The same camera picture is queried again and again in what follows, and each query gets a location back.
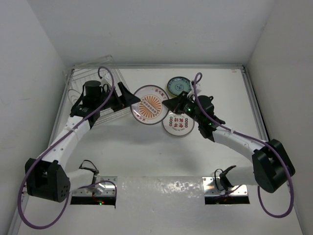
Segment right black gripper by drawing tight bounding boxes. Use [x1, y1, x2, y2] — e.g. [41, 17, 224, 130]
[163, 91, 203, 124]

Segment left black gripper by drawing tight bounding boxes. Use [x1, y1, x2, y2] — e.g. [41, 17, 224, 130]
[95, 82, 139, 111]

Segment dark green plate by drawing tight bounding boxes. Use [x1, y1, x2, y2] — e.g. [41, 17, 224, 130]
[167, 76, 191, 96]

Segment white plate red characters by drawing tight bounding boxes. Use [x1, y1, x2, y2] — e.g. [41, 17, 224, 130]
[162, 112, 195, 137]

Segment white floral plate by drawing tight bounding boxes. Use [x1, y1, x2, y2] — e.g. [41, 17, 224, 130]
[131, 85, 169, 125]

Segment white plate green rim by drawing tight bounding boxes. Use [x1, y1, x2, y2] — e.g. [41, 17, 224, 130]
[67, 89, 81, 105]

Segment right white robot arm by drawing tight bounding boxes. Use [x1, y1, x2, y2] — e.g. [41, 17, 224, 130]
[162, 92, 295, 193]

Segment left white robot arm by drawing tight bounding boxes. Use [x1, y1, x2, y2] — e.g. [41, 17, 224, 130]
[25, 80, 140, 202]

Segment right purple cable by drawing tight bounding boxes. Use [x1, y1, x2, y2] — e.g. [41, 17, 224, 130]
[193, 72, 294, 218]

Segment purple cable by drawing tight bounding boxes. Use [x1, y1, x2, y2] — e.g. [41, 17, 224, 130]
[193, 72, 294, 218]
[17, 66, 118, 230]

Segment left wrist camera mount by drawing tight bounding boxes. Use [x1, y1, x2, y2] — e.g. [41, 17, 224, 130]
[101, 73, 112, 86]

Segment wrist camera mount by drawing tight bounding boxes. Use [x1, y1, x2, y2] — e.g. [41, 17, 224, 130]
[101, 73, 112, 86]
[188, 81, 201, 96]

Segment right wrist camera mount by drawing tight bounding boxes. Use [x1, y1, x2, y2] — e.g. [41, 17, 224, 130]
[188, 81, 201, 96]

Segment wire dish rack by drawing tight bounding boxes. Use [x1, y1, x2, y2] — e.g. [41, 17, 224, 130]
[64, 55, 130, 128]

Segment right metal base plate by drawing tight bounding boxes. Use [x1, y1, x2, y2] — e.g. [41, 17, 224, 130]
[202, 176, 248, 197]

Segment metal base plate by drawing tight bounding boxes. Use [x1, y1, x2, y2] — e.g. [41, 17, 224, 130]
[202, 176, 248, 197]
[72, 176, 117, 197]

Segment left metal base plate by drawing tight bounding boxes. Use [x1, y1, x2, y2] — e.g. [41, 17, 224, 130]
[72, 176, 117, 197]

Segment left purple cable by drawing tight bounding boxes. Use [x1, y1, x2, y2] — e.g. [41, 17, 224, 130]
[17, 66, 118, 230]

